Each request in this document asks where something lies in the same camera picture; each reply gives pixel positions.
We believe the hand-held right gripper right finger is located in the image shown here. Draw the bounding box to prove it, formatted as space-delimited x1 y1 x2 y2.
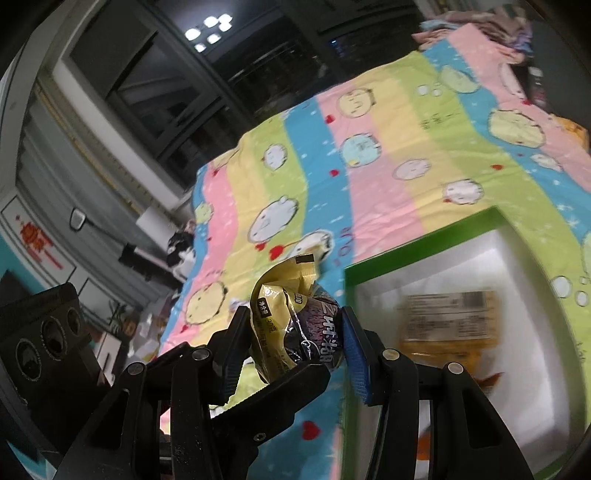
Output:
341 305 525 480

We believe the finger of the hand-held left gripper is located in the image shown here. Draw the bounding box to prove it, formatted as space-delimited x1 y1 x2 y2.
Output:
208 362 332 480

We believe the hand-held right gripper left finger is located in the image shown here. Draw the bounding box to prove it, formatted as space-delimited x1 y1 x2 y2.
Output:
55 305 252 480

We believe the black and yellow snack packet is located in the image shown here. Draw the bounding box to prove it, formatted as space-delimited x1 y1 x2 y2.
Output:
249 253 347 384

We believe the large yellow snack packet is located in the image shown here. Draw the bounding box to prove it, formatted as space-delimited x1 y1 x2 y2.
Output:
399 290 502 365

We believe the green box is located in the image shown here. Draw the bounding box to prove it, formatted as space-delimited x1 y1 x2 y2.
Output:
342 207 591 480

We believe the black box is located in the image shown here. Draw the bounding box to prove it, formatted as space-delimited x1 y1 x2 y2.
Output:
119 244 158 280

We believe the black and white cloth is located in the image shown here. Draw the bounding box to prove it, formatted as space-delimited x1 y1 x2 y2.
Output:
166 220 197 280

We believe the white cylindrical container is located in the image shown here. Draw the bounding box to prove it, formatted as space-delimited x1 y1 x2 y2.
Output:
136 208 178 236

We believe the printed striped blanket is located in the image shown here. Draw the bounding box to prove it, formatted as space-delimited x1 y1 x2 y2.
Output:
157 23 591 480

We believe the yellow cup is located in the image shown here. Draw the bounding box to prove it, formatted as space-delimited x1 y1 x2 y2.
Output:
554 117 591 151

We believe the pile of folded clothes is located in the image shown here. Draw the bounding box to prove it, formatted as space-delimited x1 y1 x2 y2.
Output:
411 0 532 51

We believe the red wall decoration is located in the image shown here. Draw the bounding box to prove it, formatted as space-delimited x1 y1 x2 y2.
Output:
14 217 65 271

